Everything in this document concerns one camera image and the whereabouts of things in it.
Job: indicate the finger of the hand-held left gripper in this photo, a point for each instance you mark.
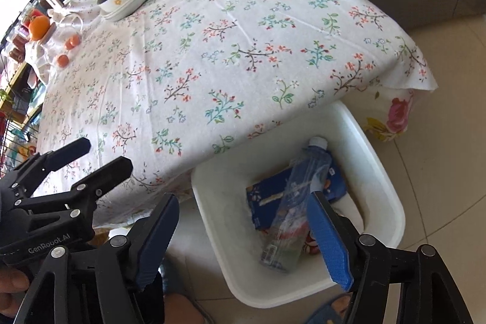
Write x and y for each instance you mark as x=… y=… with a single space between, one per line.
x=114 y=174
x=72 y=153

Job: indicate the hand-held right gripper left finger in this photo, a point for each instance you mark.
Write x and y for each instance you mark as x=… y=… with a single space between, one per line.
x=159 y=233

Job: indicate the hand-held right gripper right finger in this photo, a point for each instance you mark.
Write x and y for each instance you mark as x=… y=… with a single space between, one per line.
x=328 y=236

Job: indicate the red cartoon can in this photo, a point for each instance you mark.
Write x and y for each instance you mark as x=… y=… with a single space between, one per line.
x=309 y=244

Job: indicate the clear plastic bottle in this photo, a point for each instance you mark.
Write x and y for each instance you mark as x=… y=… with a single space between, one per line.
x=300 y=187

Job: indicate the white plastic bin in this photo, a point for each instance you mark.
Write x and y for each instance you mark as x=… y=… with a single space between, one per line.
x=227 y=255

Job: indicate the blue cardboard box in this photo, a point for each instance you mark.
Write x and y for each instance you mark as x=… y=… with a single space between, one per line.
x=265 y=198

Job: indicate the person's left hand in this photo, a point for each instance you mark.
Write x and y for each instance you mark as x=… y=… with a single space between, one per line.
x=11 y=286

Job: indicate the blue slipper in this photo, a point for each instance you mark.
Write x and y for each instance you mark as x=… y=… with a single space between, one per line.
x=326 y=312

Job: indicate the person's bare leg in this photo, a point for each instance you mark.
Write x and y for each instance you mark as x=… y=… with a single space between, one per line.
x=186 y=308

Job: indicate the small orange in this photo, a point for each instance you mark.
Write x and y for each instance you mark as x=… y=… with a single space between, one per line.
x=69 y=43
x=76 y=39
x=62 y=60

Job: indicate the large orange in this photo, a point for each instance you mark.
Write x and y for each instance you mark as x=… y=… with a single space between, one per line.
x=39 y=28

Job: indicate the rose print tablecloth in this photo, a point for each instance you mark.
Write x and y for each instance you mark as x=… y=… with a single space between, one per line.
x=398 y=111

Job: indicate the floral tablecloth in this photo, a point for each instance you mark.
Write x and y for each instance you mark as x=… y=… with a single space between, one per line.
x=227 y=62

